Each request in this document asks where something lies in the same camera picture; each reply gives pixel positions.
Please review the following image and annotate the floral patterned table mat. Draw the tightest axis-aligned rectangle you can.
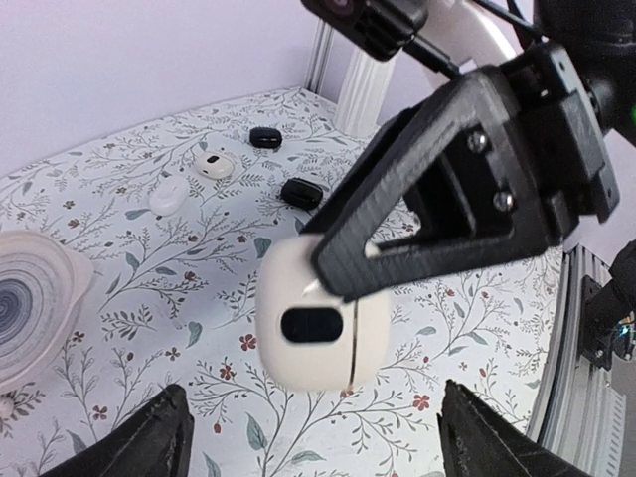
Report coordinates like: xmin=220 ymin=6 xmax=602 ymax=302
xmin=1 ymin=88 xmax=561 ymax=476

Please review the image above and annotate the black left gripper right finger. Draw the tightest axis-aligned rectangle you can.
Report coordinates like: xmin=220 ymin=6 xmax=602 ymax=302
xmin=437 ymin=380 xmax=586 ymax=476

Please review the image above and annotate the aluminium front rail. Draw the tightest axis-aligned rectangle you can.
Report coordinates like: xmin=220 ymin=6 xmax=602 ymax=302
xmin=526 ymin=245 xmax=627 ymax=467

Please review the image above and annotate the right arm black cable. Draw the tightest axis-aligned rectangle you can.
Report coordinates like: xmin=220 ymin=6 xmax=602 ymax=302
xmin=397 ymin=0 xmax=543 ymax=80

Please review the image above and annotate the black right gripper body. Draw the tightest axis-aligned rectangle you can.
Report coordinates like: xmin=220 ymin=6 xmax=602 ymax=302
xmin=506 ymin=1 xmax=635 ymax=223

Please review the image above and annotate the white earbud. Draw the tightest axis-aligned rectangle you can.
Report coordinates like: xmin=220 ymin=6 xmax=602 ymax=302
xmin=148 ymin=176 xmax=189 ymax=217

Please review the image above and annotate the white ribbed vase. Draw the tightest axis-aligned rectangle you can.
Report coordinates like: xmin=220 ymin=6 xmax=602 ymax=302
xmin=333 ymin=49 xmax=397 ymax=138

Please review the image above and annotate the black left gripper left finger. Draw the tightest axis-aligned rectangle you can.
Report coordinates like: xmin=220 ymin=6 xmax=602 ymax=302
xmin=44 ymin=384 xmax=194 ymax=477

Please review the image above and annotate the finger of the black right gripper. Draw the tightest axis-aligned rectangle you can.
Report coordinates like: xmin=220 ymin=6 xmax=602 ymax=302
xmin=305 ymin=64 xmax=578 ymax=301

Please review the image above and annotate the right aluminium frame post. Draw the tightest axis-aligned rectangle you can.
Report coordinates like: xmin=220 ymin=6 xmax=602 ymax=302
xmin=303 ymin=20 xmax=335 ymax=95

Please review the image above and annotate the swirl patterned shallow plate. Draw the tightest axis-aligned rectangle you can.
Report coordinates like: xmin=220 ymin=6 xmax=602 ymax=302
xmin=1 ymin=231 xmax=93 ymax=394

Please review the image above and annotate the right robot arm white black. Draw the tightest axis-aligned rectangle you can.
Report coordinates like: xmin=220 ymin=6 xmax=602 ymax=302
xmin=304 ymin=1 xmax=635 ymax=301

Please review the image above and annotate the white earbuds charging case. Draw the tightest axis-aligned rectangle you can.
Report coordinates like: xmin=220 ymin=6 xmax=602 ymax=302
xmin=254 ymin=235 xmax=391 ymax=392

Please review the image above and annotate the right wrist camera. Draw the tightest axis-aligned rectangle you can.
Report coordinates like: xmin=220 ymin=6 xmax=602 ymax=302
xmin=301 ymin=0 xmax=428 ymax=61

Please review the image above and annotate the black earbud case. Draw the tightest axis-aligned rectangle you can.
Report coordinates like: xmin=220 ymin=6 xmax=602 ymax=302
xmin=248 ymin=126 xmax=283 ymax=150
xmin=280 ymin=178 xmax=323 ymax=211

